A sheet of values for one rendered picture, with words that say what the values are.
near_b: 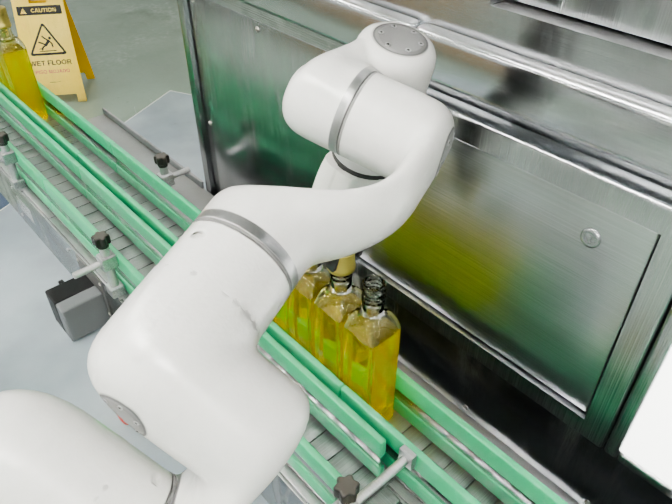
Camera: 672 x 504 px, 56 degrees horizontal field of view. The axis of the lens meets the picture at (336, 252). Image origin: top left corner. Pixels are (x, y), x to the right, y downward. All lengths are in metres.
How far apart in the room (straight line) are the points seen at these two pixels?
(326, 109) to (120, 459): 0.29
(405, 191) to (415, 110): 0.07
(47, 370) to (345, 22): 0.82
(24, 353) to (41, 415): 0.88
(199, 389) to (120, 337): 0.05
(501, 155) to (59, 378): 0.88
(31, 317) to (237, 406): 1.04
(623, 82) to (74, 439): 0.54
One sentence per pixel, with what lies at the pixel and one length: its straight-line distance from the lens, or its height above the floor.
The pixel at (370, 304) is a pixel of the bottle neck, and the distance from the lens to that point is 0.75.
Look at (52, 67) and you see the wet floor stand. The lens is 4.04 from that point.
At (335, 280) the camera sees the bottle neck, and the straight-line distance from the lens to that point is 0.78.
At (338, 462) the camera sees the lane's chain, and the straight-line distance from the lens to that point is 0.90.
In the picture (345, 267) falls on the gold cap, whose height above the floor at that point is 1.14.
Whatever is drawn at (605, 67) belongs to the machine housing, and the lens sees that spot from 0.65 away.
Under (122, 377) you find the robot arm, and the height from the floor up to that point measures 1.36.
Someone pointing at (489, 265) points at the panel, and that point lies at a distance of 0.79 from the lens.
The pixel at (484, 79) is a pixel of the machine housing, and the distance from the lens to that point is 0.70.
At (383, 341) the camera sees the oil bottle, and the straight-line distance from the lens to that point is 0.78.
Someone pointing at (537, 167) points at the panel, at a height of 1.30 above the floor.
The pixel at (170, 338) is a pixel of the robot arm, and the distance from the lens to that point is 0.38.
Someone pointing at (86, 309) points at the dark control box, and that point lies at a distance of 1.27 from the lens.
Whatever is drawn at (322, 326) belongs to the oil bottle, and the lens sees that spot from 0.84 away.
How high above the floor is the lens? 1.64
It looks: 39 degrees down
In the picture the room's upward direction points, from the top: straight up
